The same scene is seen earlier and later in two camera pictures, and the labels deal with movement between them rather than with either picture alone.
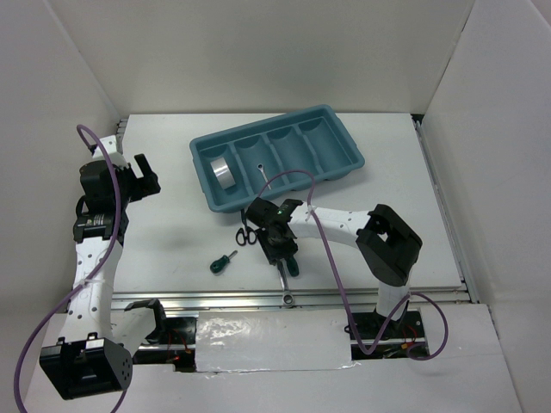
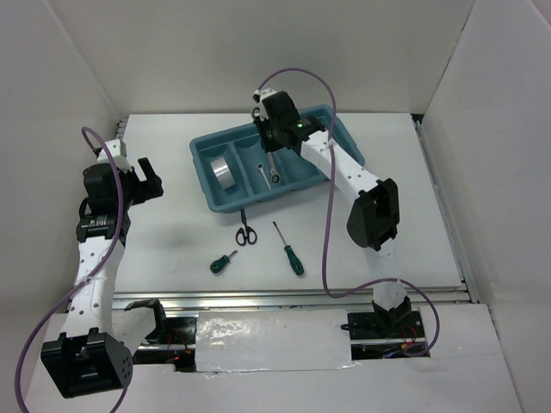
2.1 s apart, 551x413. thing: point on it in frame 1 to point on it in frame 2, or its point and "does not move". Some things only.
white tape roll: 223,173 does not move
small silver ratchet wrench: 261,166 does not move
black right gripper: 289,249 to 268,145
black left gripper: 143,186 does not move
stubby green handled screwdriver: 219,265 does not move
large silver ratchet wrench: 284,278 to 275,176
